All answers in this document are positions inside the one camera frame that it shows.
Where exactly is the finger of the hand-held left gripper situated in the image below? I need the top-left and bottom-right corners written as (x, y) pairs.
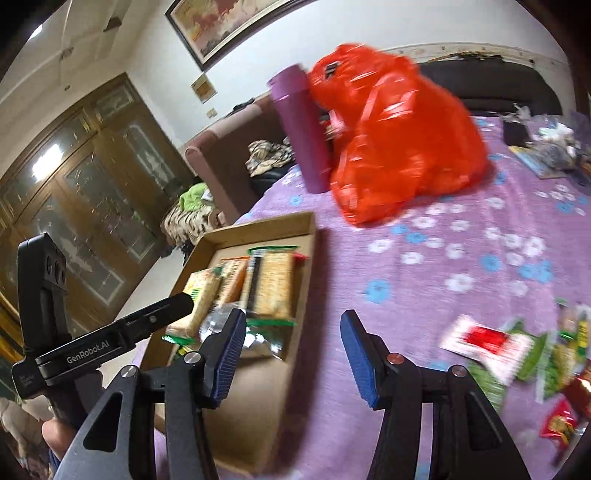
top-left (121, 292), bottom-right (195, 346)

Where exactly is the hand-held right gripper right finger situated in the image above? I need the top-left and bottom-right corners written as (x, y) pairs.
top-left (340, 310), bottom-right (532, 480)

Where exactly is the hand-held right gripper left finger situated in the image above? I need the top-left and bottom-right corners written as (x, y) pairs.
top-left (54, 308), bottom-right (248, 480)

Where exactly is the clear silver snack packet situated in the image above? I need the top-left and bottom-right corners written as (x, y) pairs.
top-left (198, 304), bottom-right (284, 361)

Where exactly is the pale cracker packet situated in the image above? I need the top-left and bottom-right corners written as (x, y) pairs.
top-left (165, 268), bottom-right (225, 341)

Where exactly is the cardboard box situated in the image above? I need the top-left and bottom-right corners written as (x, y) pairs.
top-left (139, 211), bottom-right (320, 476)

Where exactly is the orange snack packet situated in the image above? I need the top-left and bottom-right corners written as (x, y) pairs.
top-left (216, 257), bottom-right (253, 309)

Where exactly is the large yellow cracker packet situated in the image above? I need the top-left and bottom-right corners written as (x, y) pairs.
top-left (246, 246), bottom-right (308, 325)

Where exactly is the person's left forearm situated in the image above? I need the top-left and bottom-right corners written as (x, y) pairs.
top-left (41, 418), bottom-right (77, 462)

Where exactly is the brown patterned blanket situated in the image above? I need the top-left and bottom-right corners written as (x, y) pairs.
top-left (161, 203), bottom-right (228, 254)

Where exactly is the purple floral tablecloth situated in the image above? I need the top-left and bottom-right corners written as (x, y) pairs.
top-left (217, 113), bottom-right (591, 480)

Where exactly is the wooden glass-door cabinet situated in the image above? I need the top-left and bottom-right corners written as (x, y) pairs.
top-left (0, 74), bottom-right (195, 354)

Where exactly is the green cloth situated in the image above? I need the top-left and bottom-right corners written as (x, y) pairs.
top-left (179, 182), bottom-right (209, 211)

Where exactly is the red and white snack packet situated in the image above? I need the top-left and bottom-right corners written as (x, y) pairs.
top-left (438, 315), bottom-right (537, 387)

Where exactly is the dark green snack packet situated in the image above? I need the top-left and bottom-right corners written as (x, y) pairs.
top-left (468, 360), bottom-right (509, 412)

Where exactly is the mauve armchair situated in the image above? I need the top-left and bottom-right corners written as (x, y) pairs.
top-left (185, 95), bottom-right (297, 228)

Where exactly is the leopard-pattern cloth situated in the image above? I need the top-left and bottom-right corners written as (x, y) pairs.
top-left (247, 140), bottom-right (296, 179)

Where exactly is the green and yellow snack packet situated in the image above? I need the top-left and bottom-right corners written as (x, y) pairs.
top-left (536, 305), bottom-right (591, 403)

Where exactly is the bright red snack packet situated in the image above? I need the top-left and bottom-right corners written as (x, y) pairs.
top-left (540, 399), bottom-right (581, 449)

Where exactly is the purple cylinder container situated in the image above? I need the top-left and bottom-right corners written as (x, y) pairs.
top-left (268, 65), bottom-right (334, 195)

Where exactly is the red plastic bag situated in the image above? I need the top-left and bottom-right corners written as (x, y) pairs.
top-left (307, 44), bottom-right (491, 227)

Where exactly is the framed painting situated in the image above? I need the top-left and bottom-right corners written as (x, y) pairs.
top-left (165, 0), bottom-right (315, 71)

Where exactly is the clear plastic bag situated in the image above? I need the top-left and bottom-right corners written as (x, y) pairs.
top-left (531, 121), bottom-right (583, 168)

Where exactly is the black sofa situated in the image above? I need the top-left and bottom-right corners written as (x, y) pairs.
top-left (418, 58), bottom-right (564, 117)

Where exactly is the small yellow wall sign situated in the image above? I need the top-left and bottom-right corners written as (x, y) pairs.
top-left (191, 73), bottom-right (218, 103)

